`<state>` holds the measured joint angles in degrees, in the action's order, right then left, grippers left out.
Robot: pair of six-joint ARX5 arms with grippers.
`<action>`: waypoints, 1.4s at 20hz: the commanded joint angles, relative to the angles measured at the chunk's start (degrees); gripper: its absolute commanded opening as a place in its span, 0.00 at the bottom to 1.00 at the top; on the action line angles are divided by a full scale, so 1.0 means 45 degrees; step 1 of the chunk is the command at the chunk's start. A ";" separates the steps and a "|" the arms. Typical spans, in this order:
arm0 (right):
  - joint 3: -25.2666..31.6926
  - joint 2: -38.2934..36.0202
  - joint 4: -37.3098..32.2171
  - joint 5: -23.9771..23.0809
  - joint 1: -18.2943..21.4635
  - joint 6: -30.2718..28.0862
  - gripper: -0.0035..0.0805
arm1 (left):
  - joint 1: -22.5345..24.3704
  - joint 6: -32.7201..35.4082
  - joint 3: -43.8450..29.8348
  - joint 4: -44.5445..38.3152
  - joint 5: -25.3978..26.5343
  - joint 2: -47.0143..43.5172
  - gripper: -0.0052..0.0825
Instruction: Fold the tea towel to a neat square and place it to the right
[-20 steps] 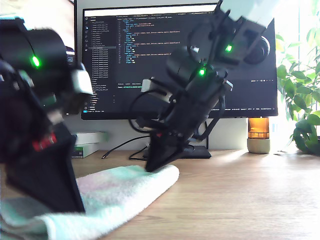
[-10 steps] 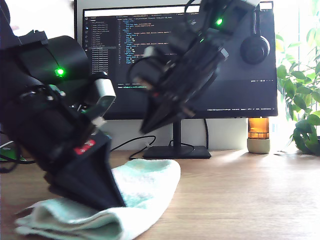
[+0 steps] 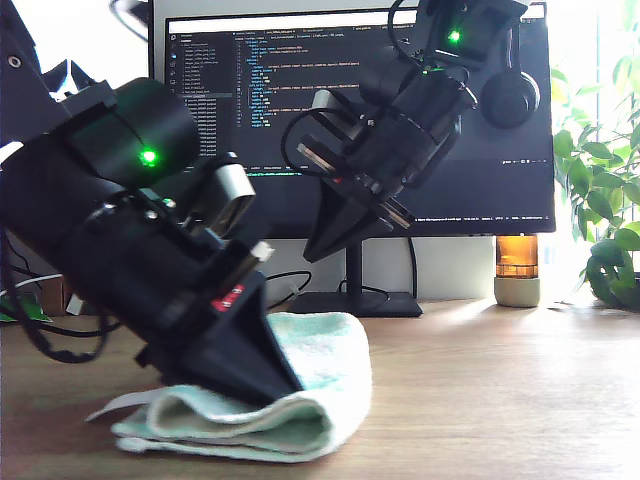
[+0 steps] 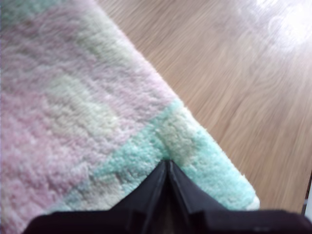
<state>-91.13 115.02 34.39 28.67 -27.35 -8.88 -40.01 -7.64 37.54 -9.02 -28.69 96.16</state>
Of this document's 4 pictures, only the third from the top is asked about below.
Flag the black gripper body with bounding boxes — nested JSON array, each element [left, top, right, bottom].
[[54, 192, 275, 362], [297, 110, 444, 230]]

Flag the pale green pink tea towel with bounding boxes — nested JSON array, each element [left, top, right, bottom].
[[85, 312, 374, 464]]

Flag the brown cardboard box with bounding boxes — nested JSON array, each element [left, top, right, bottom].
[[40, 275, 72, 317]]

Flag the large black computer monitor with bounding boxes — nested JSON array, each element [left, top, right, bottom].
[[162, 4, 556, 321]]

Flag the green packet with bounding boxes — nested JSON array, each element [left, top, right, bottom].
[[0, 293, 52, 324]]

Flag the black headphones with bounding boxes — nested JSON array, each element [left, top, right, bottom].
[[479, 19, 541, 130]]

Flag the amber glass bottle pale base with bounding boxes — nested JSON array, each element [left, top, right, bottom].
[[493, 234, 542, 309]]

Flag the potted green leafy plant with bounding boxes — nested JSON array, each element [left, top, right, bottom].
[[549, 0, 640, 309]]

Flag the black usb cable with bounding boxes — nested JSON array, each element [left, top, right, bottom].
[[264, 269, 314, 309]]

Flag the thin black coiled cable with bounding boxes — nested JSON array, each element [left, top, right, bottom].
[[337, 278, 389, 306]]

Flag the black monitor power cable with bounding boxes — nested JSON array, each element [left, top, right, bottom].
[[406, 237, 420, 301]]

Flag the white cable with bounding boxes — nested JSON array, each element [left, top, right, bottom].
[[7, 272, 64, 297]]

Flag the black hanging cable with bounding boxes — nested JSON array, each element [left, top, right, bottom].
[[4, 239, 39, 279]]

